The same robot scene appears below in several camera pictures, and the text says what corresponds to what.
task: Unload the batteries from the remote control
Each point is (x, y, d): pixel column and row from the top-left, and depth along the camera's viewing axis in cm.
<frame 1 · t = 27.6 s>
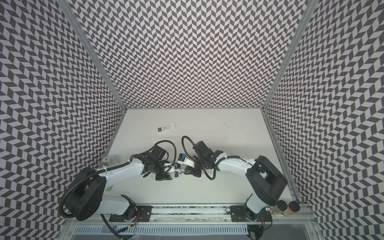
left hand: (168, 172, 87), fingers open
right hand: (187, 174, 81), fingers closed
white remote with green buttons: (165, 127, 107), point 2 cm above the table

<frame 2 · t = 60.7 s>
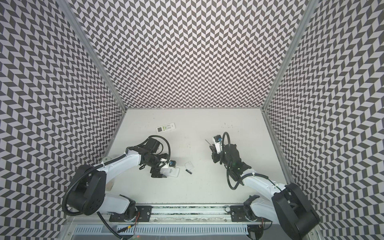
left hand: (165, 166, 87), fingers open
right hand: (211, 149, 85), fingers closed
white battery cover: (188, 165, 91), on the table
black AAA battery: (189, 172, 88), on the table
the other named things where they were.

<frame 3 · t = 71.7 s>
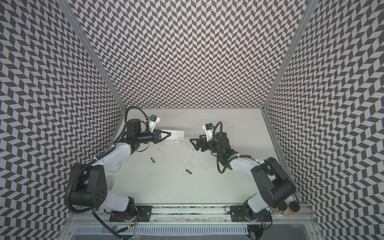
left hand: (169, 134, 82), fingers closed
right hand: (194, 142, 84), fingers open
white remote with green buttons: (176, 134, 85), point 17 cm above the table
the other named things where they were.

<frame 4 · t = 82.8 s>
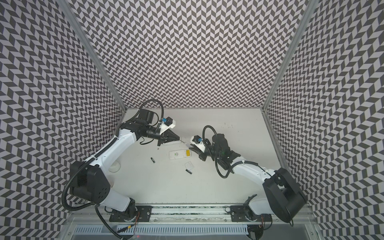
left hand: (177, 138, 76), fingers closed
right hand: (191, 149, 80), fingers closed
